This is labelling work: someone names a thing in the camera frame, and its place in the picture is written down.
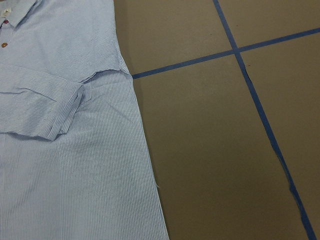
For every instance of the light blue striped shirt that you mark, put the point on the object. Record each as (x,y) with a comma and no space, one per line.
(74,161)

